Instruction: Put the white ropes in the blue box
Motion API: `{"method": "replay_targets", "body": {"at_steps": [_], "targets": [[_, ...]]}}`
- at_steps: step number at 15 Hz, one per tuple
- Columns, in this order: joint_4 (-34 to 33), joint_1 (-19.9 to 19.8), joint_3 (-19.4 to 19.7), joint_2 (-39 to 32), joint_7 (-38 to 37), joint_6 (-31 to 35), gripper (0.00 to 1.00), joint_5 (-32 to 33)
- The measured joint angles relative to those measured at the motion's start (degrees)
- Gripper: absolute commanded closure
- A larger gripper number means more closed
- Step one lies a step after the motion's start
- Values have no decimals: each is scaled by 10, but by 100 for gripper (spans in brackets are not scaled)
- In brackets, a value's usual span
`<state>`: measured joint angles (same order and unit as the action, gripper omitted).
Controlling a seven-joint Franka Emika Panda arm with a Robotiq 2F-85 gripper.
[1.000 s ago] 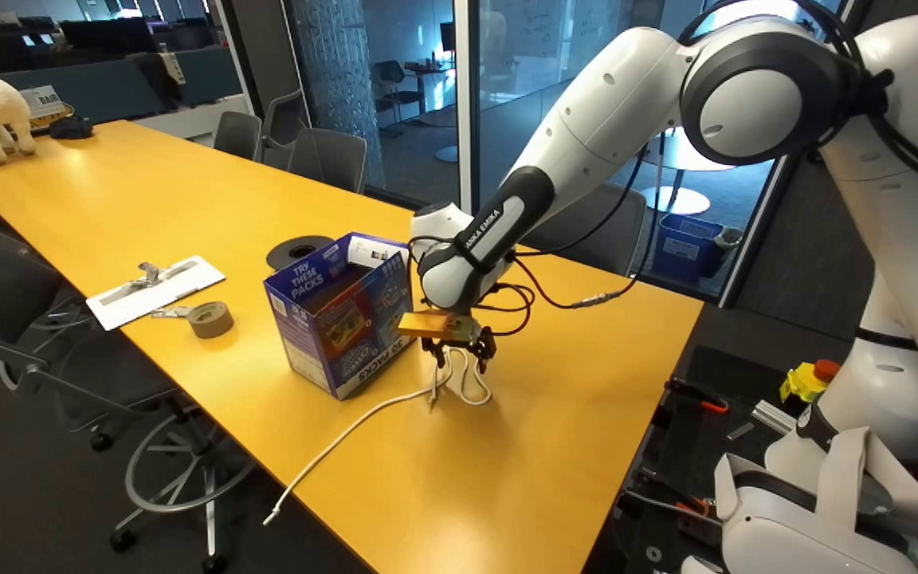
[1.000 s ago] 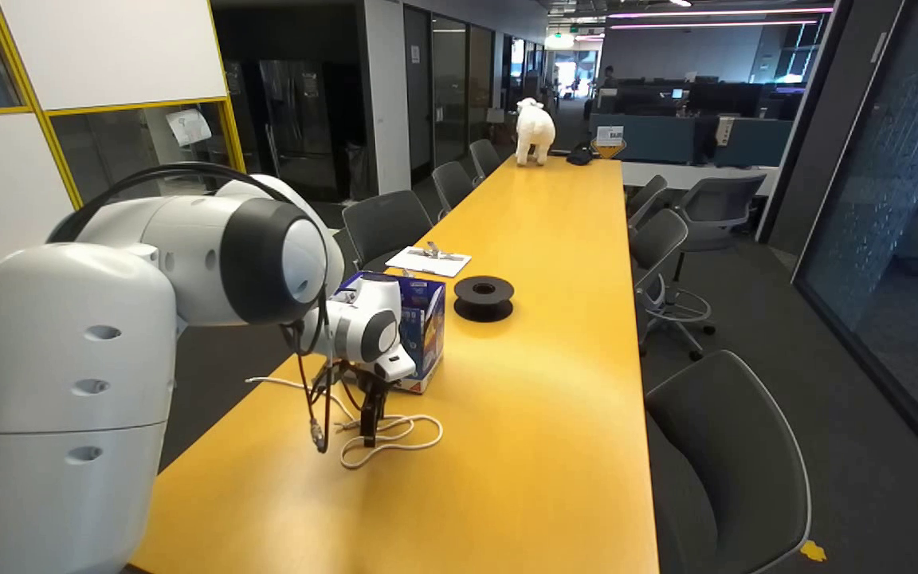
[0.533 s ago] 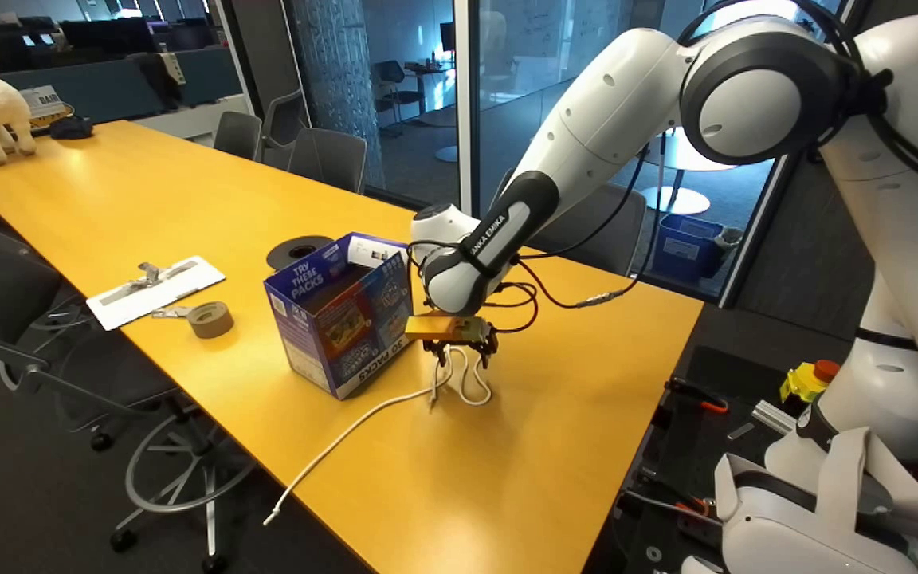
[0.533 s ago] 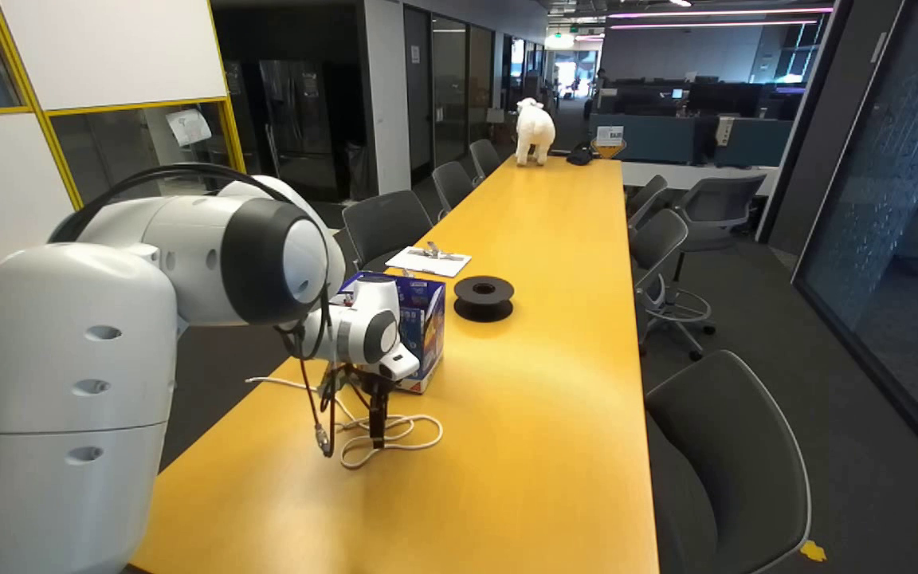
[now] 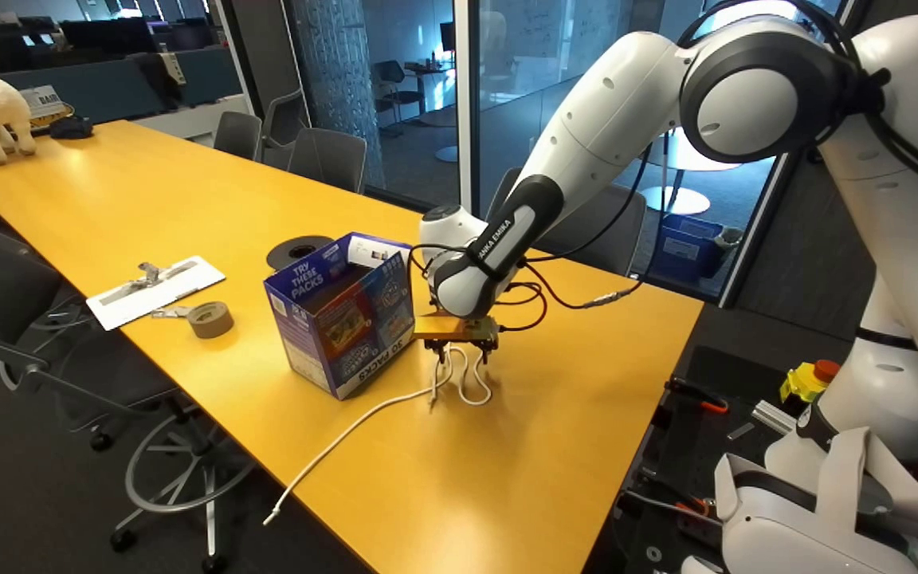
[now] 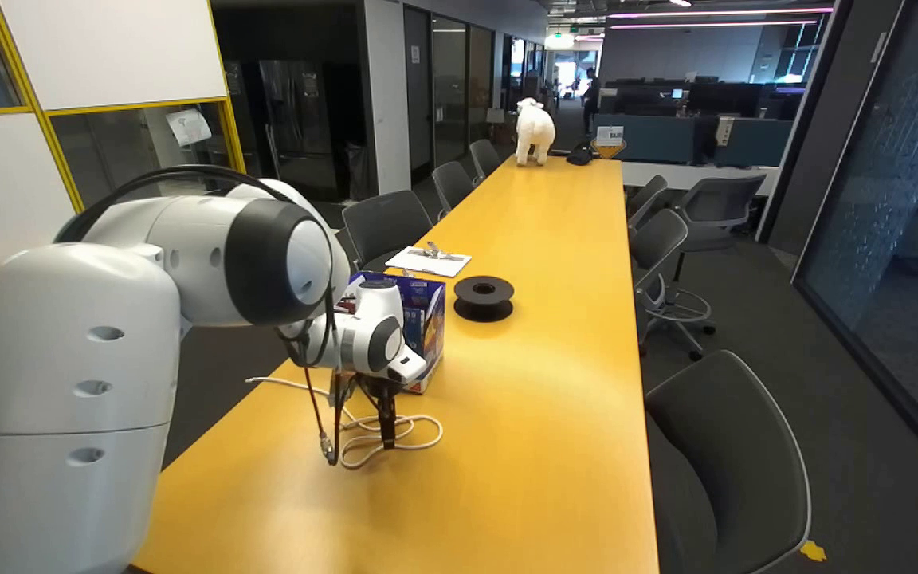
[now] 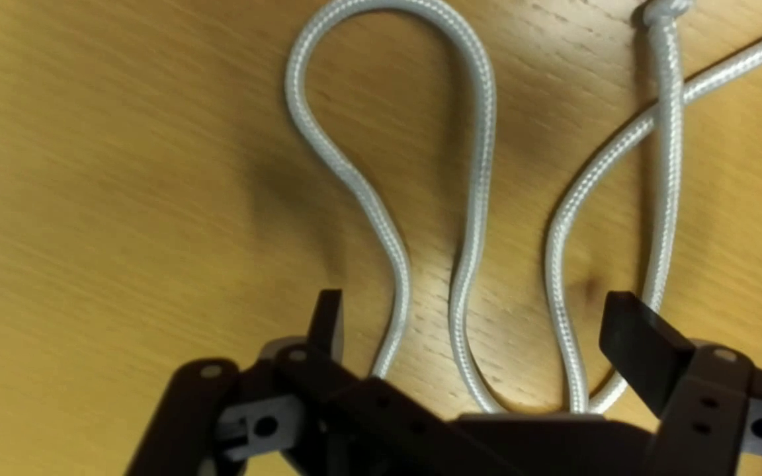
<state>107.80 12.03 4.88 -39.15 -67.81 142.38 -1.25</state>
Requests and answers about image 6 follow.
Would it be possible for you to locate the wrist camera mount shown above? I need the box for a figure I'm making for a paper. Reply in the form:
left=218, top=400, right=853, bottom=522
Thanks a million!
left=385, top=343, right=430, bottom=390

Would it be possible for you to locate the long white rope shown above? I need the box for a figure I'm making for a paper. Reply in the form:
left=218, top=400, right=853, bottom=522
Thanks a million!
left=247, top=372, right=447, bottom=471

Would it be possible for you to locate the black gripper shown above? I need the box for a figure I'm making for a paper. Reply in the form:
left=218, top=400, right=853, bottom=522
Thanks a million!
left=334, top=367, right=409, bottom=453

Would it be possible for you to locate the black tape roll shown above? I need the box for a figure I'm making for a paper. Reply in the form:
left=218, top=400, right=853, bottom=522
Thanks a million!
left=450, top=274, right=517, bottom=324

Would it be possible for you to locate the dark teal desk partition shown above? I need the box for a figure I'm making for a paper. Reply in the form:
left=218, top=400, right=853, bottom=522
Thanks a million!
left=595, top=105, right=794, bottom=169

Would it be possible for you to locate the white paper sheet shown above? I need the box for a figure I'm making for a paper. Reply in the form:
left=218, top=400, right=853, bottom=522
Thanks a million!
left=382, top=243, right=475, bottom=281

